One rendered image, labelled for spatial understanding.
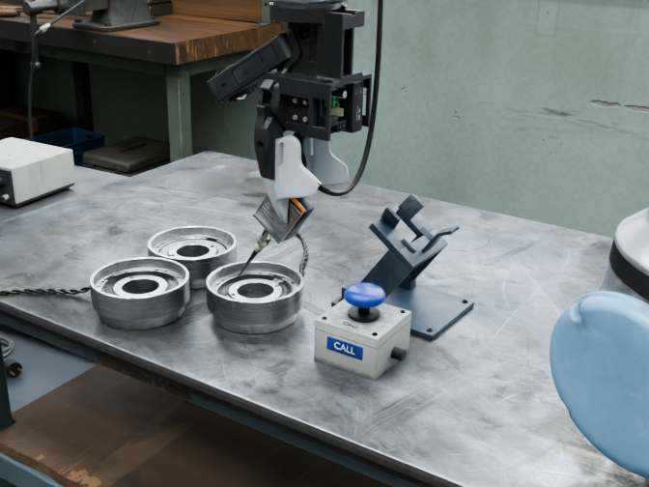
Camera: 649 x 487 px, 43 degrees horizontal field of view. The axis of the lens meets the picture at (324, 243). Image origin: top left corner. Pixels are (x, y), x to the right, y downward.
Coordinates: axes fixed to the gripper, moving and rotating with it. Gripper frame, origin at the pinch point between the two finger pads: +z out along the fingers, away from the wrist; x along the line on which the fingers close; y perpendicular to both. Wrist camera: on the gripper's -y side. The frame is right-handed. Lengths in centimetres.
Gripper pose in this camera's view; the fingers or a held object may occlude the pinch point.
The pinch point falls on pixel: (289, 204)
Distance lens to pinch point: 84.3
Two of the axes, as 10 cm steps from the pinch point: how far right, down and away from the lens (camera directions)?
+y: 8.2, 2.4, -5.3
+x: 5.8, -3.0, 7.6
